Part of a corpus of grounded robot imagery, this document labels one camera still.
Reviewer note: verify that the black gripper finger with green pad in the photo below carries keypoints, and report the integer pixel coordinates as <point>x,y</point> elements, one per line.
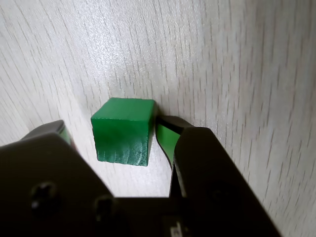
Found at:
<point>209,177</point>
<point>44,187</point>

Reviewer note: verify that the green wooden cube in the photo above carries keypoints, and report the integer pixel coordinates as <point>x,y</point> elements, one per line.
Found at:
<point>121,133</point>

